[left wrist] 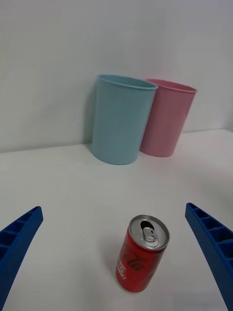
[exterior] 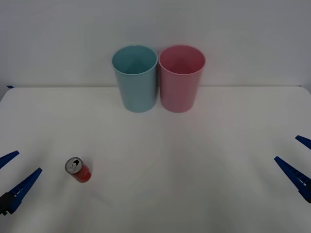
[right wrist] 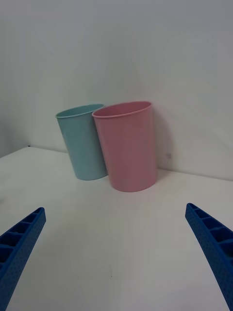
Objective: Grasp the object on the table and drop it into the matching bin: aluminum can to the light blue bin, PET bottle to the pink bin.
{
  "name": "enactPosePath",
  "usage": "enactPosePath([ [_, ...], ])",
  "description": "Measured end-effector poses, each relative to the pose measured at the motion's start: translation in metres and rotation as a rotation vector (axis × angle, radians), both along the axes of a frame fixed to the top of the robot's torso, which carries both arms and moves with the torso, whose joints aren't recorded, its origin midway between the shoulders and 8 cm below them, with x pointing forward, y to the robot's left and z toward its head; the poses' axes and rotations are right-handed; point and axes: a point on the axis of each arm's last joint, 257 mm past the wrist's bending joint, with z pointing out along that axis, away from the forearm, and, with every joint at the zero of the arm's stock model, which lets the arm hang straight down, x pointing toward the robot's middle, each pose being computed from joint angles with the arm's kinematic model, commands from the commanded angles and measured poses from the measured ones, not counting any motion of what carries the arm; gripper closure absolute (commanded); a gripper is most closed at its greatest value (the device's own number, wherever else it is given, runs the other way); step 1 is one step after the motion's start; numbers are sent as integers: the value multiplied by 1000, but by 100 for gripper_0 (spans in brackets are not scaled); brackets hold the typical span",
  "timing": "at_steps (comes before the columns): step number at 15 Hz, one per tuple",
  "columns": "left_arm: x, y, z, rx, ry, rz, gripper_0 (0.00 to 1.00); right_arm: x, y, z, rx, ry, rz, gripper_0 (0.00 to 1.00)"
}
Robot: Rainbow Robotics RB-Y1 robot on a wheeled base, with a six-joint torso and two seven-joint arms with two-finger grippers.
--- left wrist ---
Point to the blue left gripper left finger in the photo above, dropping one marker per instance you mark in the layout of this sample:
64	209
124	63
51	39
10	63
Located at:
14	245

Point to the pale blue plastic bin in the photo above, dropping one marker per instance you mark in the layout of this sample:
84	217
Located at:
119	121

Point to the red drink can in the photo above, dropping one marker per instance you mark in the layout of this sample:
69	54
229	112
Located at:
138	262

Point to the pink plastic bin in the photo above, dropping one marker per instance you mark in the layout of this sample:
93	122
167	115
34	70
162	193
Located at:
165	121

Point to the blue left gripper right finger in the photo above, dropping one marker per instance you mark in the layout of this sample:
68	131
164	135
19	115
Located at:
216	245

